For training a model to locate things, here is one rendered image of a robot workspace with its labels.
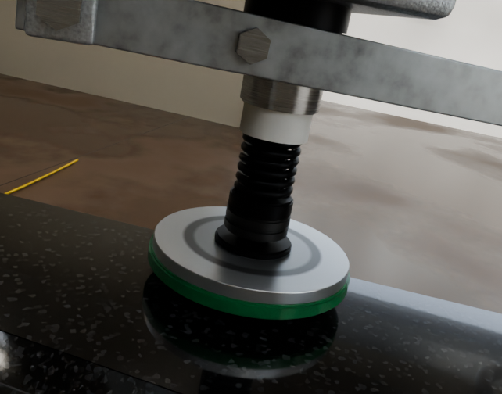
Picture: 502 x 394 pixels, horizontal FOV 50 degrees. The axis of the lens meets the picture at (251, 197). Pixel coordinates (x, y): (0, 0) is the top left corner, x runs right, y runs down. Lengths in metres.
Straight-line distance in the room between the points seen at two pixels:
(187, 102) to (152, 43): 5.18
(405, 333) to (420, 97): 0.24
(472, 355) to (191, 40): 0.40
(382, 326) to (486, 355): 0.10
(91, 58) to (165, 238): 5.54
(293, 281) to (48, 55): 5.91
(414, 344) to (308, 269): 0.13
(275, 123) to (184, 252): 0.15
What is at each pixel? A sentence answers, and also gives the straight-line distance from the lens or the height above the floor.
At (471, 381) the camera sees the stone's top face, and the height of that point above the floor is 0.80.
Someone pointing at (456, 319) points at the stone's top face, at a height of 0.80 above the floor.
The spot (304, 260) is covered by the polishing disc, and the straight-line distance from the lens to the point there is 0.57.
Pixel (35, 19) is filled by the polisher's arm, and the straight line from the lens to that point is 0.44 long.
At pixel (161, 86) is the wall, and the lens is 5.73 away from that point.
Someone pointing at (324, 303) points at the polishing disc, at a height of 0.84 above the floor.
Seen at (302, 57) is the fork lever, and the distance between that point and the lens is 0.48.
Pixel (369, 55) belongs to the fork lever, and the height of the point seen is 1.07.
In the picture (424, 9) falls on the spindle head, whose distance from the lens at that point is 0.47.
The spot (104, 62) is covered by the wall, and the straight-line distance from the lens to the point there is 6.00.
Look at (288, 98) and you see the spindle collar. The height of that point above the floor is 1.02.
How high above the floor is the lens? 1.08
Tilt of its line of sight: 18 degrees down
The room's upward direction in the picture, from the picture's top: 10 degrees clockwise
